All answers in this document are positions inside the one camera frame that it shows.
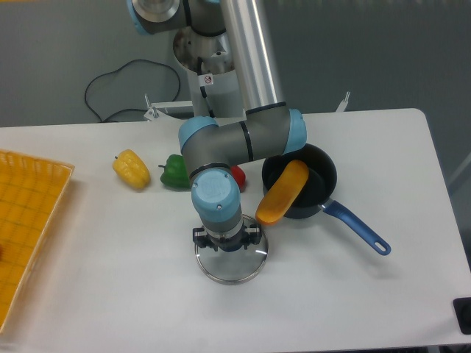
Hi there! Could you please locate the red bell pepper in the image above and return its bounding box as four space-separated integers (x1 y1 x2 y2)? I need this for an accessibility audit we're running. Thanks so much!
230 165 246 192

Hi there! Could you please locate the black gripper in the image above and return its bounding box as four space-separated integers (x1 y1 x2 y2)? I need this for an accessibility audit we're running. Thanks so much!
192 224 260 252

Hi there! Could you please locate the glass pot lid blue knob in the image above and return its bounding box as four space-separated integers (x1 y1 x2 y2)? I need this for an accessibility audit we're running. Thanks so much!
194 215 269 285

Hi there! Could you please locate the orange plastic basket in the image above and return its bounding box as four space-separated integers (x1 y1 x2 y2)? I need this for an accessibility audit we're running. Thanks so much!
1 149 75 332

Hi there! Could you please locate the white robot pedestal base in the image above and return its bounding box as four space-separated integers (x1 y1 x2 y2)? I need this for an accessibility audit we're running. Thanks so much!
143 27 247 121

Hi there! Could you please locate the yellow bell pepper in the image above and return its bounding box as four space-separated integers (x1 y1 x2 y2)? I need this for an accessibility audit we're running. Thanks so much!
112 149 151 190

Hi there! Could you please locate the dark blue saucepan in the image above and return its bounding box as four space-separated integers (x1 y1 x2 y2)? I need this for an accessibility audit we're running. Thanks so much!
262 144 391 256

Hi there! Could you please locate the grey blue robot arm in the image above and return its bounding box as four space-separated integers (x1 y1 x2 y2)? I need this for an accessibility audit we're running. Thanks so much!
127 1 307 252

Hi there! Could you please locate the black object table corner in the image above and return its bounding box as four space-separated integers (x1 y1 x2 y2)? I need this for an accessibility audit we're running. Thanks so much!
453 297 471 335

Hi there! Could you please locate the black floor cable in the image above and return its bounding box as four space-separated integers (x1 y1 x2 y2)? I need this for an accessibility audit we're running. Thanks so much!
84 59 182 123

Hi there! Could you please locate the orange yellow bread loaf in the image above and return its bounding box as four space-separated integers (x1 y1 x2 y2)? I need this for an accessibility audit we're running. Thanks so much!
255 160 309 226

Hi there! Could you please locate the green bell pepper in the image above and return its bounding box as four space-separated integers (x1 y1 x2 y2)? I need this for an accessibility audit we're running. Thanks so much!
160 154 191 190

